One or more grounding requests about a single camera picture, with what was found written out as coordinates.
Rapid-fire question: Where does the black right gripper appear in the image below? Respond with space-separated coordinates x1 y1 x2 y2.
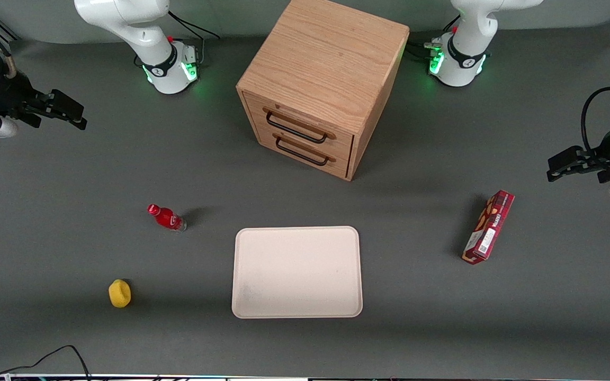
0 57 88 131

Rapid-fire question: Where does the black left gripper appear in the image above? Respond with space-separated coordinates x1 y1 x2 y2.
547 139 610 184

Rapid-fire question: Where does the black metal drawer handle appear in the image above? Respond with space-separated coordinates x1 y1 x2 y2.
273 133 337 167
263 107 336 144

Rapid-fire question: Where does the wooden drawer cabinet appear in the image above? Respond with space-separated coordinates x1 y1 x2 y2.
236 0 410 182

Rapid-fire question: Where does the red snack box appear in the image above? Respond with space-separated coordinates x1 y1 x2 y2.
462 190 515 265

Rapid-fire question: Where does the red plastic bottle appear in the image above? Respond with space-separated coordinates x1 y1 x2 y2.
147 204 187 232

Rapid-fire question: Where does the yellow toy fruit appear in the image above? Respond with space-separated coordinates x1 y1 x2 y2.
108 279 132 309

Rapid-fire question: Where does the cream rectangular tray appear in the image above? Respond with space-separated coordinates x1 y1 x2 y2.
231 226 363 319

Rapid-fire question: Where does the black base cable bundle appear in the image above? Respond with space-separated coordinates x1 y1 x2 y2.
407 15 462 61

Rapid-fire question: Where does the thin black cable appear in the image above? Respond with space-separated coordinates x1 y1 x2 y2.
0 345 92 380

